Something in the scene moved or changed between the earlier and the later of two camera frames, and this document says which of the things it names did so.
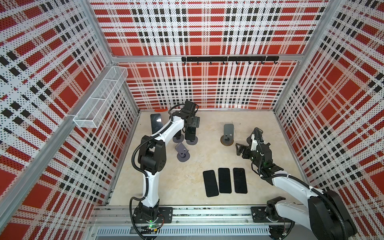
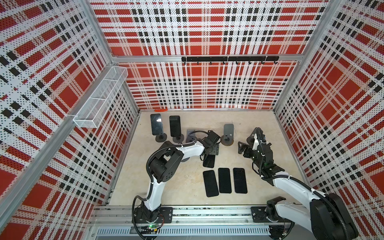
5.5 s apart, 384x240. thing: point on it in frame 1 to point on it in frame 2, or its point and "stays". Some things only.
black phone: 211,185 stays
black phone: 190,133 to 209,161
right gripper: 247,149 stays
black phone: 240,181 stays
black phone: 224,179 stays
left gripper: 195,121 to 215,150
